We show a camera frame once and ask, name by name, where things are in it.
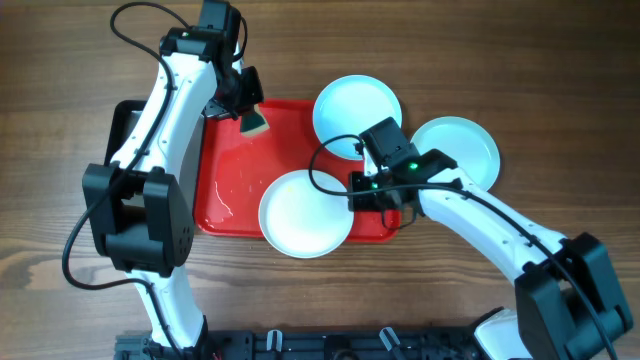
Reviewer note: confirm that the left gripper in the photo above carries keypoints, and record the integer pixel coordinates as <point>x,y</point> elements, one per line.
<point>255,96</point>

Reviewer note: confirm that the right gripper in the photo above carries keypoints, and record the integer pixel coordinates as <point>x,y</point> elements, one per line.
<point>359,202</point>

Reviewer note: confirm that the green yellow sponge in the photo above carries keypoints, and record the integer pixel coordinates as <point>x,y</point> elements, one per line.
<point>253,122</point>

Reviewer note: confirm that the light blue plate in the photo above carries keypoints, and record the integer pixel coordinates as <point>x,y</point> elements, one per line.
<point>465,141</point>
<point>352,104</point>

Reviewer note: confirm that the white plate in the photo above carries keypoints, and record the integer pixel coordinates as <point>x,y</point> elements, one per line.
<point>304,216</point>

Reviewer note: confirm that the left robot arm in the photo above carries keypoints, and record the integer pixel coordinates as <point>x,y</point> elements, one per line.
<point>139,215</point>

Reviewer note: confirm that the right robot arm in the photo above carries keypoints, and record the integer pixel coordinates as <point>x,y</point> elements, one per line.
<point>569,301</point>

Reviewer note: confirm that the red plastic tray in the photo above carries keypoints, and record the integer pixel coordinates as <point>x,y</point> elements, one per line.
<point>235,170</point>

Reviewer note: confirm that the black metal tray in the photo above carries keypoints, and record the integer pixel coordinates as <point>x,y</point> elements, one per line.
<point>126,115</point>

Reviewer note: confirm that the light blue plate top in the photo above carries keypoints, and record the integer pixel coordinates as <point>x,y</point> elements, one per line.
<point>352,104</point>

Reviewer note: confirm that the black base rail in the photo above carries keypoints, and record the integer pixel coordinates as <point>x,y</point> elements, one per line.
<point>433,343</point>

